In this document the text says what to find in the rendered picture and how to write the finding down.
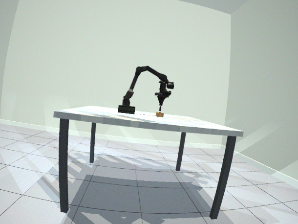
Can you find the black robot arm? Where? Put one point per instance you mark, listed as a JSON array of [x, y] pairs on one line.
[[163, 83]]

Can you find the orange square block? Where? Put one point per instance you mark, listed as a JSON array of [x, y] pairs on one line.
[[159, 114]]

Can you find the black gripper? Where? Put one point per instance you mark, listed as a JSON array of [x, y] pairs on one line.
[[161, 96]]

